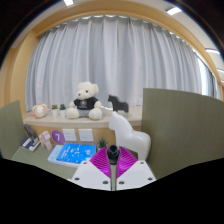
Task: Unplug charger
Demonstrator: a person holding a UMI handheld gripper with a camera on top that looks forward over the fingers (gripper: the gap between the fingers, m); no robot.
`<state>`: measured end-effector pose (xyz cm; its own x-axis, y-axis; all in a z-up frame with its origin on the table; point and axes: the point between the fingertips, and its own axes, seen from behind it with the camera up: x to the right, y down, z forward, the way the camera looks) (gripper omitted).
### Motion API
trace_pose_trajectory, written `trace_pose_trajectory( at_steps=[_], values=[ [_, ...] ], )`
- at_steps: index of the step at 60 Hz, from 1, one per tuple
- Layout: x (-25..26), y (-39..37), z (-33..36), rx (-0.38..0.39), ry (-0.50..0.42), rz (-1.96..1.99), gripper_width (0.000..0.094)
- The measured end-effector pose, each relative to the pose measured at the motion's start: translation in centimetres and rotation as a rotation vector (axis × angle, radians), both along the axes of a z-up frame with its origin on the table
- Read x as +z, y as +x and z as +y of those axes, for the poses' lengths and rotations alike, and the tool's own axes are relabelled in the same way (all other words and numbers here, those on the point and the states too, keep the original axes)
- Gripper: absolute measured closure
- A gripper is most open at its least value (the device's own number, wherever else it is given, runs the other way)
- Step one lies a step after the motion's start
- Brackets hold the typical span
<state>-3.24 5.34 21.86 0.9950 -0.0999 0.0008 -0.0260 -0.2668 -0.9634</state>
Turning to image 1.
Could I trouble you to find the black horse figurine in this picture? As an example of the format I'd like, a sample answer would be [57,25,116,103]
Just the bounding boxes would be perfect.
[107,94,130,113]

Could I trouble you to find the large white horse figurine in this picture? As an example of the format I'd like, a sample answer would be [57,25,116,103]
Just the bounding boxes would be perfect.
[108,110,152,162]

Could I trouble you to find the ceiling lights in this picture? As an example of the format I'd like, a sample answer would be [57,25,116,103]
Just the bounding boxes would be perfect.
[63,0,224,78]

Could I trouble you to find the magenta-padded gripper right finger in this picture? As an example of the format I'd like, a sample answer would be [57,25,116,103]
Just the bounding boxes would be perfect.
[115,147,157,192]

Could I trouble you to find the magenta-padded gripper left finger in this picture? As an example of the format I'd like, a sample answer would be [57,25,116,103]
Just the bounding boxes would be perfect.
[69,146,117,192]

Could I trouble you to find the pink horse figurine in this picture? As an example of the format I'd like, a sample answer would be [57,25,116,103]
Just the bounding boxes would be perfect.
[38,130,53,151]

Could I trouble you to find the white pleated curtain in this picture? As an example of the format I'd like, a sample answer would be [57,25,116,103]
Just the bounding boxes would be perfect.
[24,14,214,113]

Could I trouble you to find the beige window ledge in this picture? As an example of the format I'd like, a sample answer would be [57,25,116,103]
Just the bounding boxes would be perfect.
[22,105,143,129]

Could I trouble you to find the small potted green plant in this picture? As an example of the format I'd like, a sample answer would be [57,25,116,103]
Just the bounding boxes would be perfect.
[59,103,67,118]
[50,104,59,117]

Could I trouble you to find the small black charger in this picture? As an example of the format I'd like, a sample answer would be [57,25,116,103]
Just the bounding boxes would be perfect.
[106,144,122,166]

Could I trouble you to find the white wall socket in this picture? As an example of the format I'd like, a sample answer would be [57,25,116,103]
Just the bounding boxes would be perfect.
[62,128,78,143]
[77,128,95,143]

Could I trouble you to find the purple round number disc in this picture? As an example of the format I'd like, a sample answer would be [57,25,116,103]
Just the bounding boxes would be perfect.
[51,129,66,145]

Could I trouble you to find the dark blue book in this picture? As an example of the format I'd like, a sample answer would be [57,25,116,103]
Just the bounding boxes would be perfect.
[19,136,42,153]

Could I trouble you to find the cream teddy bear black shirt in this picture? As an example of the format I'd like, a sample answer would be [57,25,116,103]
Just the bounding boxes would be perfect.
[65,81,103,121]

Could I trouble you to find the orange and white lion plush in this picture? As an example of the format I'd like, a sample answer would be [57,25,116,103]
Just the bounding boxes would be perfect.
[29,103,49,119]

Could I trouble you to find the green desk partition panel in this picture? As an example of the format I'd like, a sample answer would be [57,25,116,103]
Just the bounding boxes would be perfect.
[141,87,224,180]
[0,99,28,160]

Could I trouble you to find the grey horse figurine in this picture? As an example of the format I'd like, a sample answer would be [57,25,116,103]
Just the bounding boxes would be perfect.
[23,123,38,141]

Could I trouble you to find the bright blue book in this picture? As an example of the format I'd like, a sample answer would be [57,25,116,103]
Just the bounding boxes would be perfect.
[55,143,97,165]

